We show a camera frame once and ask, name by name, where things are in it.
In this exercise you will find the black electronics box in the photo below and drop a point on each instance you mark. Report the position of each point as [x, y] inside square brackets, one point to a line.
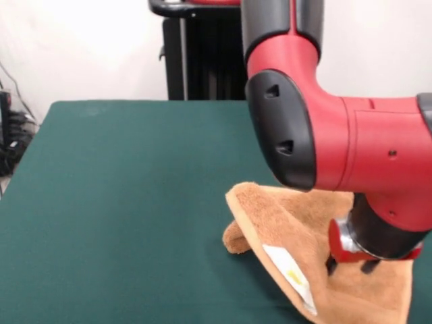
[5, 108]

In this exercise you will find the dark green table cloth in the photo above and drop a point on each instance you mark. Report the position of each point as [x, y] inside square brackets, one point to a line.
[101, 202]

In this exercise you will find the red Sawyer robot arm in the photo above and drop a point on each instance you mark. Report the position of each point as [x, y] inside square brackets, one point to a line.
[354, 135]

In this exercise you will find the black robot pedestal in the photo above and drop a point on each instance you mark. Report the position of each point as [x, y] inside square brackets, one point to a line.
[175, 60]

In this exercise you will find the orange terry towel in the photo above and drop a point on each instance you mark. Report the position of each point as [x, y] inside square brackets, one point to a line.
[287, 219]

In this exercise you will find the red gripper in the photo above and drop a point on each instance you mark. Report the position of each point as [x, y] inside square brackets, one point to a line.
[335, 239]

